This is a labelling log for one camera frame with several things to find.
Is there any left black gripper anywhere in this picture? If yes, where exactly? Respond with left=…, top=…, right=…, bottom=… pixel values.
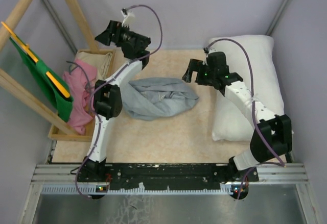
left=96, top=20, right=149, bottom=48

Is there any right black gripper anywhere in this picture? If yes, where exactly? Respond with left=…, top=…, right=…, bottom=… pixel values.
left=182, top=59, right=216, bottom=87

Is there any light blue pillowcase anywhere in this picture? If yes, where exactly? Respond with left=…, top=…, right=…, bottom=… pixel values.
left=122, top=78, right=199, bottom=121

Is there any white pillow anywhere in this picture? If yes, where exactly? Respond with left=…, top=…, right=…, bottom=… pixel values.
left=209, top=35, right=284, bottom=141

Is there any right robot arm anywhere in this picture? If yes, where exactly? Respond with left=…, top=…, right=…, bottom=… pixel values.
left=182, top=52, right=292, bottom=181

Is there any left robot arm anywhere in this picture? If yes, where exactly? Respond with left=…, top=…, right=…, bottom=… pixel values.
left=76, top=20, right=151, bottom=182

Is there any beige cloth in tray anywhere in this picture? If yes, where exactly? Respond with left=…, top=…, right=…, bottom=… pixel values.
left=75, top=52, right=112, bottom=85

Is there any grey hanger in tray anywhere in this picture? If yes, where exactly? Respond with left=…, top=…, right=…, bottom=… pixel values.
left=65, top=60, right=98, bottom=94

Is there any pink garment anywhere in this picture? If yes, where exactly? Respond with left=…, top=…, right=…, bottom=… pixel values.
left=63, top=61, right=94, bottom=135

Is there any yellow plastic hanger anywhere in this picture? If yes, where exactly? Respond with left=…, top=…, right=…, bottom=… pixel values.
left=1, top=21, right=70, bottom=98

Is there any green shirt on hanger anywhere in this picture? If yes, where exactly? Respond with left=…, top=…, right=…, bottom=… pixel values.
left=10, top=38, right=74, bottom=122

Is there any wooden tray box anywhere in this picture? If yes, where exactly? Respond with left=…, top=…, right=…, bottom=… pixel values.
left=48, top=50, right=115, bottom=142

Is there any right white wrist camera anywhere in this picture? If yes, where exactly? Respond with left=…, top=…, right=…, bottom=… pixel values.
left=203, top=47, right=211, bottom=56

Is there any wooden clothes rack frame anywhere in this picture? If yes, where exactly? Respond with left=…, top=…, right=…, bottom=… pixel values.
left=0, top=0, right=100, bottom=135

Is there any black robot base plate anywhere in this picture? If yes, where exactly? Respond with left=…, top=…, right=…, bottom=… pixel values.
left=77, top=161, right=247, bottom=191

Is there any aluminium frame rail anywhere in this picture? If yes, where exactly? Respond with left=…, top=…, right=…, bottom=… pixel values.
left=259, top=0, right=292, bottom=44

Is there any white cable duct strip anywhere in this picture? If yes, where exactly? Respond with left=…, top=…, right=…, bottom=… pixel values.
left=41, top=184, right=240, bottom=195

